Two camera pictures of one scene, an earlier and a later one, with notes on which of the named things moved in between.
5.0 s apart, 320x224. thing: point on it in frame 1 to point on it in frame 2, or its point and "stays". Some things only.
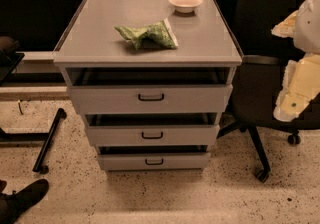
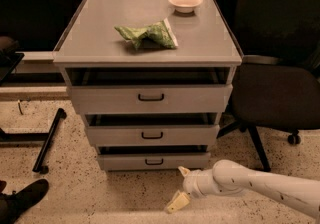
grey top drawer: x=150 y=90 stays
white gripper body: x=308 y=24 to x=191 y=184
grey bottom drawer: x=155 y=157 stays
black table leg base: x=40 y=165 stays
